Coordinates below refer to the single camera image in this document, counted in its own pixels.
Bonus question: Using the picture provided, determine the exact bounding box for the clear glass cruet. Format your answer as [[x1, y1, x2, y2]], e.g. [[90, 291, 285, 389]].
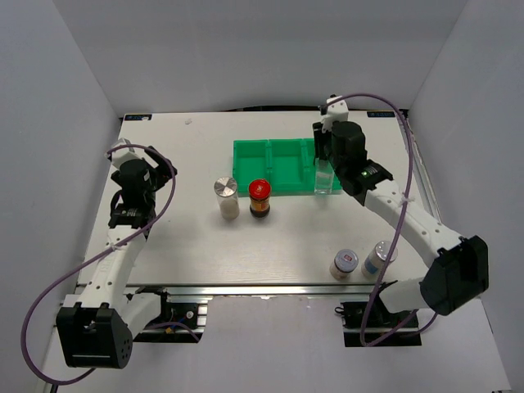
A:
[[314, 158, 336, 195]]

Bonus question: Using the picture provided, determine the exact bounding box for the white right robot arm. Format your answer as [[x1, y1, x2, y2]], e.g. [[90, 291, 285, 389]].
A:
[[312, 121, 489, 327]]

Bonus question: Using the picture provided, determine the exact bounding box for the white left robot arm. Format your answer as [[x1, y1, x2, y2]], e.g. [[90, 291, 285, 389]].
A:
[[56, 138, 177, 369]]

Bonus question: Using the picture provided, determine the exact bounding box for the right blue table sticker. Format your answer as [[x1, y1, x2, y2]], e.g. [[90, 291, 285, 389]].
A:
[[367, 111, 395, 118]]

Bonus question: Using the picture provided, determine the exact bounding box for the green three-compartment tray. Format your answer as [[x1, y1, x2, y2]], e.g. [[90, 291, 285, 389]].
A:
[[232, 138, 343, 197]]

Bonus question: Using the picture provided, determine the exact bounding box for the silver-lid white powder jar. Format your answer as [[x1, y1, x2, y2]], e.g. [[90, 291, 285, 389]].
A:
[[214, 176, 240, 220]]

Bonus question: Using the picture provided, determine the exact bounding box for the red-lid dark sauce jar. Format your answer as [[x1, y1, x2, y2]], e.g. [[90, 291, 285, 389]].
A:
[[248, 178, 271, 219]]

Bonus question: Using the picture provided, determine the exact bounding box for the red-label lid small jar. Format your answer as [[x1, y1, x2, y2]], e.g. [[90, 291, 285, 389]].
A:
[[329, 249, 359, 280]]

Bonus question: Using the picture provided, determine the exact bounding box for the blue-label white shaker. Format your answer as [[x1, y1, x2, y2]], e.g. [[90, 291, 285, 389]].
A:
[[361, 241, 391, 280]]

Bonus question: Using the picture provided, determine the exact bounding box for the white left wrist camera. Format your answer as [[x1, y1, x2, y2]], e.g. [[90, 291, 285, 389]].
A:
[[105, 138, 141, 169]]

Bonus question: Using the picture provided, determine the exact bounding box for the aluminium side rail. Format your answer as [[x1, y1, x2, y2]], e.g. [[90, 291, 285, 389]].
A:
[[400, 109, 442, 222]]

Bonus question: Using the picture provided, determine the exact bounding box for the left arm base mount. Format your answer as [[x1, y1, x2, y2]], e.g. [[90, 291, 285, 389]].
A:
[[125, 287, 208, 344]]

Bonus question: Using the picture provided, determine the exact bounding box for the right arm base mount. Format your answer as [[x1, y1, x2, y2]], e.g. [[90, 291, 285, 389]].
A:
[[334, 301, 422, 348]]

